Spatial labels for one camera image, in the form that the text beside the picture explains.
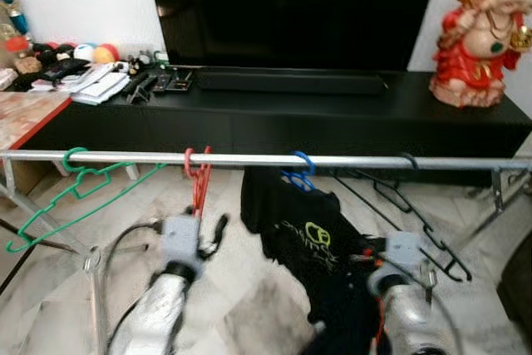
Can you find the black TV cabinet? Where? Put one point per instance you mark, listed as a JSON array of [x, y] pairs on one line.
[[249, 126]]

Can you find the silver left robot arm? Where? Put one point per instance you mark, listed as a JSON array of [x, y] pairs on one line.
[[154, 313]]

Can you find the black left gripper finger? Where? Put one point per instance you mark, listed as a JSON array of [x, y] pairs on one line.
[[221, 229]]

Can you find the black soundbar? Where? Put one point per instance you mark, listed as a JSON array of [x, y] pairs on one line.
[[291, 82]]

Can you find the silver metal clothes rack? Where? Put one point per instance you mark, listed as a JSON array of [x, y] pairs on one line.
[[249, 160]]

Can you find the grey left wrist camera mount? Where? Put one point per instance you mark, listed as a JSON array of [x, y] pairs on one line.
[[180, 243]]

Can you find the red plastic hanger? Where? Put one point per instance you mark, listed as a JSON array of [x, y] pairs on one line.
[[199, 193]]

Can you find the black shirt green logo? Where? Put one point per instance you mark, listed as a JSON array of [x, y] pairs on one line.
[[266, 205]]

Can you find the black television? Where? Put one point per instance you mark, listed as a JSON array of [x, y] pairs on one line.
[[291, 6]]

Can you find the green plastic hanger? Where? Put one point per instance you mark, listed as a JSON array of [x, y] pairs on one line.
[[75, 150]]

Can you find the black plastic hanger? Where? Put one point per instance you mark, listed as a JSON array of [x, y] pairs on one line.
[[411, 158]]

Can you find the white toy ball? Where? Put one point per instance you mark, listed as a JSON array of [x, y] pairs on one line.
[[84, 51]]

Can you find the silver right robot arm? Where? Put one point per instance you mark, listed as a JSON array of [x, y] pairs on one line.
[[407, 322]]

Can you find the red laughing Buddha statue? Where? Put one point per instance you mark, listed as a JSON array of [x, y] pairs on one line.
[[470, 64]]

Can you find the marble table red edge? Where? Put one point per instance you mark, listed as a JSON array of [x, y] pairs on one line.
[[25, 118]]

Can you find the blue plastic hanger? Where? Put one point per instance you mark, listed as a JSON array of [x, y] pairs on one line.
[[301, 180]]

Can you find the white paper stack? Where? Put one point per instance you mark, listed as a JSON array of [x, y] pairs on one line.
[[100, 89]]

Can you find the orange toy ball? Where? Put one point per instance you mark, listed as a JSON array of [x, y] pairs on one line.
[[106, 53]]

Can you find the black plush toy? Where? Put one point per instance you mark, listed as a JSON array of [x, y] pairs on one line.
[[58, 68]]

